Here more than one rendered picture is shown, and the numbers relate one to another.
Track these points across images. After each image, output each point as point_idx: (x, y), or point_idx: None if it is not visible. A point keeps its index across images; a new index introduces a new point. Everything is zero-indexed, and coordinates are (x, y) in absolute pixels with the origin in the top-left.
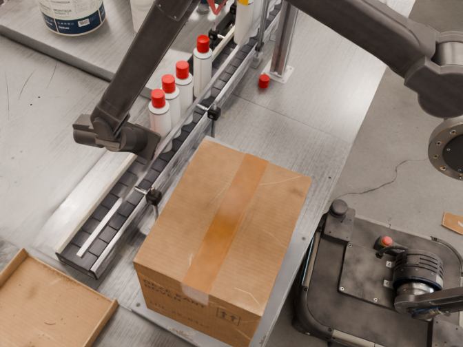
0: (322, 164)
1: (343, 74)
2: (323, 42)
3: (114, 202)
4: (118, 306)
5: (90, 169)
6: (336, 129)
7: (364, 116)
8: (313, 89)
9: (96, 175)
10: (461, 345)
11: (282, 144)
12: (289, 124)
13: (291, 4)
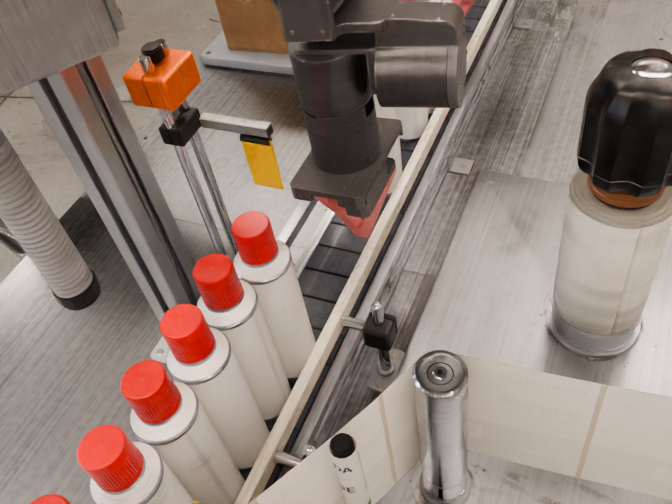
0: (150, 153)
1: (17, 365)
2: (23, 487)
3: (479, 14)
4: None
5: (554, 74)
6: (100, 217)
7: (26, 256)
8: (118, 300)
9: (538, 68)
10: (21, 259)
11: (218, 170)
12: (196, 208)
13: None
